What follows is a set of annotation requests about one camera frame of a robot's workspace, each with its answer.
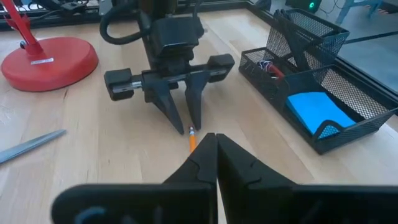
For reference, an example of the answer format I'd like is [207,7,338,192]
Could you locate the wooden-top workbench blue legs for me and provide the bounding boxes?
[335,0,383,25]

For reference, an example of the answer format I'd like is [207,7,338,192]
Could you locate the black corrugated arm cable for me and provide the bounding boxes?
[99,0,152,45]

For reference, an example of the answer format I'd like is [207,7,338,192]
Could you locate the orange pencil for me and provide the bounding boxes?
[188,126,197,153]

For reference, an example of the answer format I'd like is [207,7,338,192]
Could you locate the computer tower green lights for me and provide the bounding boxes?
[285,0,323,10]

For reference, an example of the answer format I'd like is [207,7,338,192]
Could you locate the blue sticky note pad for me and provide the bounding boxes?
[285,91,357,140]

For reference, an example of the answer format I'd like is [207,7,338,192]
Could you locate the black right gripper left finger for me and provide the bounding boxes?
[163,133,218,224]

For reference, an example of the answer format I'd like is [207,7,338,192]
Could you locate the blue-handled scissors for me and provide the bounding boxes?
[0,129,67,165]

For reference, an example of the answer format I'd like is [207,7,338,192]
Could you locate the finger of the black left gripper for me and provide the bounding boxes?
[143,74,185,135]
[185,71,211,131]

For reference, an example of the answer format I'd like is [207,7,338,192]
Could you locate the black mesh desk organizer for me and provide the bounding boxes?
[238,8,398,156]

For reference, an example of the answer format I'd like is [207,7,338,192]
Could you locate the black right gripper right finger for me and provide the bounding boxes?
[216,133,296,224]

